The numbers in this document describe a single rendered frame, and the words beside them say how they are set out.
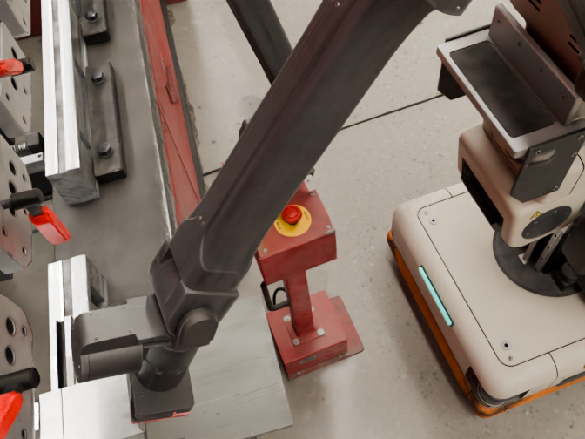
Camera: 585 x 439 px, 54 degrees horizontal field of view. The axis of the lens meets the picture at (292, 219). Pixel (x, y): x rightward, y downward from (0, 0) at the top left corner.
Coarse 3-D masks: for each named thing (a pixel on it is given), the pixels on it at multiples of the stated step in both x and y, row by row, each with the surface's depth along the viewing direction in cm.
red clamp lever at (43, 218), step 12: (24, 192) 61; (36, 192) 61; (12, 204) 60; (24, 204) 61; (36, 204) 61; (36, 216) 63; (48, 216) 64; (48, 228) 65; (60, 228) 66; (60, 240) 67
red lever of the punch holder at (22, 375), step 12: (24, 372) 49; (36, 372) 49; (0, 384) 48; (12, 384) 48; (24, 384) 48; (36, 384) 49; (0, 396) 46; (12, 396) 46; (0, 408) 44; (12, 408) 45; (0, 420) 43; (12, 420) 44; (0, 432) 42
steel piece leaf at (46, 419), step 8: (48, 392) 75; (56, 392) 74; (40, 400) 74; (48, 400) 74; (56, 400) 74; (40, 408) 74; (48, 408) 73; (56, 408) 73; (40, 416) 73; (48, 416) 73; (56, 416) 73; (40, 424) 72; (48, 424) 72; (56, 424) 72; (40, 432) 72; (48, 432) 72; (56, 432) 72
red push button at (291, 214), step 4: (288, 208) 109; (292, 208) 109; (296, 208) 109; (284, 212) 109; (288, 212) 109; (292, 212) 109; (296, 212) 109; (300, 212) 109; (284, 216) 108; (288, 216) 108; (292, 216) 108; (296, 216) 108; (300, 216) 108; (284, 220) 109; (288, 220) 108; (292, 220) 108; (296, 220) 108; (292, 224) 110
